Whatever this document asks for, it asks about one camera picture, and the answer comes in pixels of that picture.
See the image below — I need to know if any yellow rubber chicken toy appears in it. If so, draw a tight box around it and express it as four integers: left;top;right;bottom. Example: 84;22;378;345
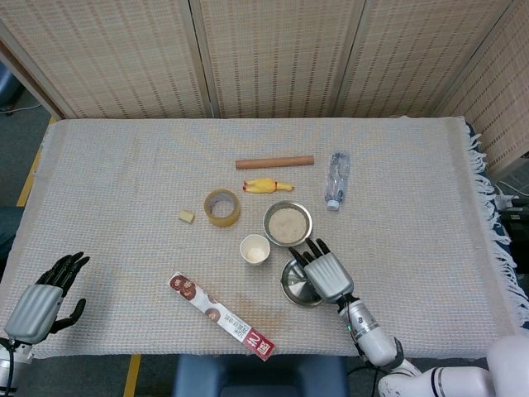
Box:
241;177;296;194

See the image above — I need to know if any left black grey robot hand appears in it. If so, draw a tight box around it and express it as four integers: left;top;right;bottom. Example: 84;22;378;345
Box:
3;251;91;345

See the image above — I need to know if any yellow floor tape strip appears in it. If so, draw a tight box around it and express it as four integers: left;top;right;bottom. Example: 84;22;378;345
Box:
15;117;60;208
122;354;142;397

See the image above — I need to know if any black box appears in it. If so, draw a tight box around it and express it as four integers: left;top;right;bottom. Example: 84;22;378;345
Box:
498;198;529;274

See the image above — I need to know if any white woven fringed tablecloth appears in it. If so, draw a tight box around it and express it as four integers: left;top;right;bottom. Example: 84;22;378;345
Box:
0;117;529;360

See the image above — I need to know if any dark blue under cloth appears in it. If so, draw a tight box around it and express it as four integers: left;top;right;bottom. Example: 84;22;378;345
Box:
465;122;516;253

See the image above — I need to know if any wooden rolling pin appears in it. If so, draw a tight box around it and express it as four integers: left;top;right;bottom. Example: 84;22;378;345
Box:
235;155;316;170

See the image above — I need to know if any white paper cup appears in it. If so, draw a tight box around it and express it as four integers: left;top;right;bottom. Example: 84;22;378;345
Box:
240;233;271;266

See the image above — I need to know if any red white cling film box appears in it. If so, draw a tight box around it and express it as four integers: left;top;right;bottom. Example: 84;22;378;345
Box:
168;270;275;363

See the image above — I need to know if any clear plastic water bottle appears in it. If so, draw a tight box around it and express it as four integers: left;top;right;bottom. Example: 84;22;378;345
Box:
322;151;352;212

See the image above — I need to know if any white power strip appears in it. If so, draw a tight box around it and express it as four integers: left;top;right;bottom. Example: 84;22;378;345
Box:
493;181;522;210

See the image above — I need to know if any steel bowl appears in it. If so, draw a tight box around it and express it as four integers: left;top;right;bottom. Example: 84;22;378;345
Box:
263;200;314;248
280;256;328;309

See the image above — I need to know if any right black grey robot hand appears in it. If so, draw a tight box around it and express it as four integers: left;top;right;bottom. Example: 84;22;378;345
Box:
288;237;355;305

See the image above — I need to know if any black floor cable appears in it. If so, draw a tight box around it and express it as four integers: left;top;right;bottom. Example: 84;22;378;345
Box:
346;363;384;385

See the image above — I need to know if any bamboo folding screen panel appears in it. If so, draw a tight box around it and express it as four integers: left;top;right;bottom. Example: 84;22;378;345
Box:
0;0;212;121
188;0;368;120
333;0;522;120
432;0;529;179

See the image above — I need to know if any clear packing tape roll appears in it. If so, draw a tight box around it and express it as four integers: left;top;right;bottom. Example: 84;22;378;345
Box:
203;189;241;227

